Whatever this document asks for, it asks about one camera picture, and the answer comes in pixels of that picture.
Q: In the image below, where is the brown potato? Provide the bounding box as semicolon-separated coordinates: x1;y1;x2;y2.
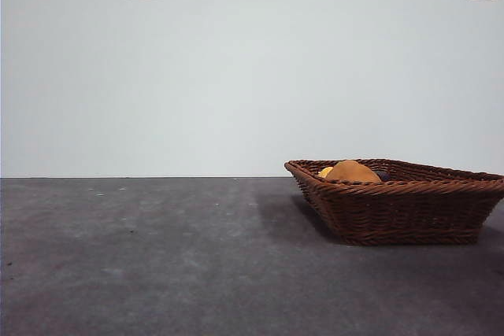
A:
325;159;382;183

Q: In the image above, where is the brown wicker basket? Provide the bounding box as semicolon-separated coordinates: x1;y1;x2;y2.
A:
283;157;504;246

